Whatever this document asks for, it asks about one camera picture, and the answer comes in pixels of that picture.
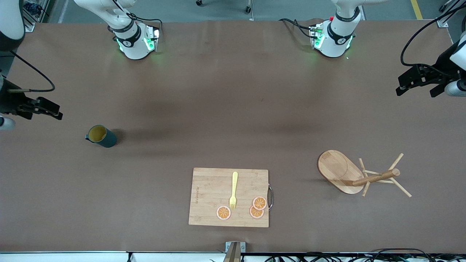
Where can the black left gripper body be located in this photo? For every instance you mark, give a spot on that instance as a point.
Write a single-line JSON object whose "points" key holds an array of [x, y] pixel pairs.
{"points": [[441, 66]]}

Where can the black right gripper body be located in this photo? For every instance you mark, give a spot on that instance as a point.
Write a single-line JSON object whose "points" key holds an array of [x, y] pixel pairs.
{"points": [[11, 102]]}

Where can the dark teal cup yellow inside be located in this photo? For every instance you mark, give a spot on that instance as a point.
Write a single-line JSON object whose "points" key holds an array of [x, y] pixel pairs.
{"points": [[107, 140]]}

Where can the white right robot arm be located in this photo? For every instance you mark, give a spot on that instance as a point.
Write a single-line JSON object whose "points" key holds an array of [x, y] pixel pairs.
{"points": [[134, 43]]}

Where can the wooden mug tree rack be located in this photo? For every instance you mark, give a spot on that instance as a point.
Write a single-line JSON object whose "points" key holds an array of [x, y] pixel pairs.
{"points": [[336, 167]]}

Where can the toy orange slice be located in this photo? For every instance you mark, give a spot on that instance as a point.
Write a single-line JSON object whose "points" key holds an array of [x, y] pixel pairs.
{"points": [[260, 202], [255, 214], [223, 213]]}

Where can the yellow plastic fork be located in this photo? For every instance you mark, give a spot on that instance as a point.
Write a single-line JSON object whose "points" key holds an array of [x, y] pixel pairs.
{"points": [[235, 182]]}

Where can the aluminium frame profile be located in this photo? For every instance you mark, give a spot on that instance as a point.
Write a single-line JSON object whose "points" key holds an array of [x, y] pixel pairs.
{"points": [[442, 22], [29, 26]]}

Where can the white table edge rail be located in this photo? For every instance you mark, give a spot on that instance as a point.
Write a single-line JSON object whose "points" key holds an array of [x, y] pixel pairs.
{"points": [[72, 257]]}

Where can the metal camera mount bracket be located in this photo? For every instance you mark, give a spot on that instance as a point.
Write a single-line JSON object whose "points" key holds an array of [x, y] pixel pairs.
{"points": [[235, 251]]}

